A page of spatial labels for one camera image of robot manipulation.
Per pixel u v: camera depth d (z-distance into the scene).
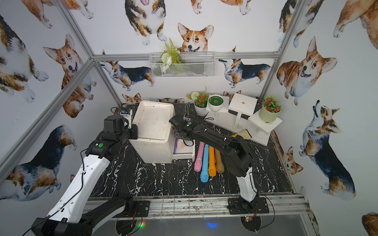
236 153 0.49
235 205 0.73
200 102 1.03
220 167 0.84
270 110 0.84
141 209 0.74
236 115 0.98
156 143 0.72
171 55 0.82
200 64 0.92
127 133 0.63
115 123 0.54
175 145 0.88
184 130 0.63
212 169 0.84
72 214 0.38
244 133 0.98
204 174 0.82
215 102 0.91
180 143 0.83
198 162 0.86
